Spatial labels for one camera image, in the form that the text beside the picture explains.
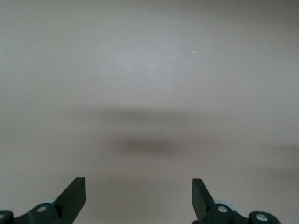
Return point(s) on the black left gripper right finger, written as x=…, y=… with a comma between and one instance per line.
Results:
x=201, y=203

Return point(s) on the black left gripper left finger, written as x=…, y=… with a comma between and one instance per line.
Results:
x=72, y=203

